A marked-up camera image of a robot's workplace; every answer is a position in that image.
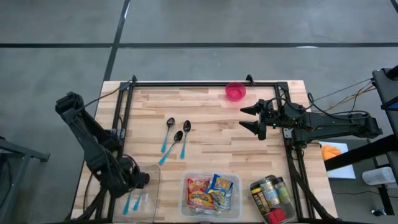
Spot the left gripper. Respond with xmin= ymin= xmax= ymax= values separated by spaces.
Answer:
xmin=114 ymin=160 xmax=150 ymax=195

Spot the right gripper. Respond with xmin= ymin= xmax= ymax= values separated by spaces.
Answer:
xmin=238 ymin=98 xmax=307 ymax=141

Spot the black spoon with blue handle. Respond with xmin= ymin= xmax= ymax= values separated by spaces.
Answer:
xmin=158 ymin=130 xmax=184 ymax=166
xmin=160 ymin=117 xmax=176 ymax=154
xmin=122 ymin=191 xmax=133 ymax=216
xmin=132 ymin=190 xmax=146 ymax=212
xmin=180 ymin=119 xmax=192 ymax=161

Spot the red ramen noodle packet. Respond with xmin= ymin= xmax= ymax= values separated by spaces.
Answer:
xmin=187 ymin=177 xmax=211 ymax=192
xmin=187 ymin=189 xmax=216 ymax=210

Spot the blue ramen noodle packet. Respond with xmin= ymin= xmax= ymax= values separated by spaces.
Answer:
xmin=210 ymin=173 xmax=234 ymax=193
xmin=207 ymin=188 xmax=233 ymax=211

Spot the silver tin can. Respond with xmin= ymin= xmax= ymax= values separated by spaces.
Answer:
xmin=259 ymin=177 xmax=282 ymax=207

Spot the green herb spice jar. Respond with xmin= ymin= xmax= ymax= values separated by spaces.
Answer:
xmin=273 ymin=176 xmax=292 ymax=205

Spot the dark spice jar yellow lid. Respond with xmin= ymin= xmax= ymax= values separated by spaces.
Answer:
xmin=250 ymin=185 xmax=270 ymax=216

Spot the clear plastic bin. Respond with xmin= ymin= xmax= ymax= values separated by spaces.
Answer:
xmin=113 ymin=164 xmax=161 ymax=223
xmin=179 ymin=170 xmax=243 ymax=219

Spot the pink plastic bowl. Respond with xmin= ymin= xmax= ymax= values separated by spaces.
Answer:
xmin=224 ymin=82 xmax=247 ymax=102

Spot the orange round object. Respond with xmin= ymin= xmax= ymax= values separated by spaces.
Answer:
xmin=320 ymin=144 xmax=343 ymax=162

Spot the grey plastic bin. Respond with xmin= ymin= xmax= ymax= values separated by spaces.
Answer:
xmin=249 ymin=174 xmax=297 ymax=224

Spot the white paper sheet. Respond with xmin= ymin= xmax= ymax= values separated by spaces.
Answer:
xmin=318 ymin=141 xmax=357 ymax=180

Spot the black metal beam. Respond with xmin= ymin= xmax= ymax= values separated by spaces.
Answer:
xmin=324 ymin=133 xmax=398 ymax=172

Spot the grey metal table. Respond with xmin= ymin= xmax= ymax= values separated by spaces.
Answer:
xmin=0 ymin=135 xmax=50 ymax=224

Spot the black desk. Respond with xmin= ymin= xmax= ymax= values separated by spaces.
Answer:
xmin=371 ymin=65 xmax=398 ymax=184

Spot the white cylinder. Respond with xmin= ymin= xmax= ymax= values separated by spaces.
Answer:
xmin=361 ymin=166 xmax=397 ymax=187

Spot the black aluminium rig frame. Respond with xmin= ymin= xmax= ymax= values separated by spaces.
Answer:
xmin=67 ymin=74 xmax=338 ymax=224

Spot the black cable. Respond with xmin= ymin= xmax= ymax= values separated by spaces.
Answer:
xmin=313 ymin=79 xmax=373 ymax=102
xmin=77 ymin=86 xmax=123 ymax=109

